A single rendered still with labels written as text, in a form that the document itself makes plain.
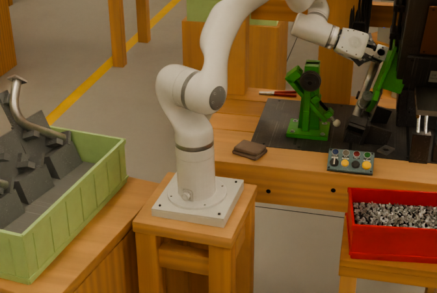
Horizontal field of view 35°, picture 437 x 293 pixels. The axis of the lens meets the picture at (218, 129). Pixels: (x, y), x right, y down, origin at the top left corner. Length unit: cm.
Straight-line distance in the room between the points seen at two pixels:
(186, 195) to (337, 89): 96
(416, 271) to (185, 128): 79
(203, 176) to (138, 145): 231
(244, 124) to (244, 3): 73
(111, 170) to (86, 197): 17
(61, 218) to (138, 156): 221
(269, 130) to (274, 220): 117
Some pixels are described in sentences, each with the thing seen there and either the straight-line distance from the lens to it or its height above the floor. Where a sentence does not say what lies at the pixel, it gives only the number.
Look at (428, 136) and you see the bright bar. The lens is 241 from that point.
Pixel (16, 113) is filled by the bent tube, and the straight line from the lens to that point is 238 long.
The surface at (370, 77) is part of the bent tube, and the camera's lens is 260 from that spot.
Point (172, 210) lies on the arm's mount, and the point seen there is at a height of 88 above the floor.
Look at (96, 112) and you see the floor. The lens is 493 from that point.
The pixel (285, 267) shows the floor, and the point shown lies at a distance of 337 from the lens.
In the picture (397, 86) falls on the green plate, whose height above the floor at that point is 113.
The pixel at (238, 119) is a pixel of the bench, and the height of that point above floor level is 88.
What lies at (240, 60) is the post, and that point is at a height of 103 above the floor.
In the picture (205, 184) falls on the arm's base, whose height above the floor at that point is 95.
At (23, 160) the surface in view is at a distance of 237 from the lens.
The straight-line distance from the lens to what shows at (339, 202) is 239.
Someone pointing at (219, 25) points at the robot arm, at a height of 142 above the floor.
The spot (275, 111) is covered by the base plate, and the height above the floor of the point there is 90.
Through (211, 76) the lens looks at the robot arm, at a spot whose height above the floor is 131.
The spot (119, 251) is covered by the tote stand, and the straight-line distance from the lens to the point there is 228.
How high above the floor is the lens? 206
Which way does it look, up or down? 27 degrees down
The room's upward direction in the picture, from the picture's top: straight up
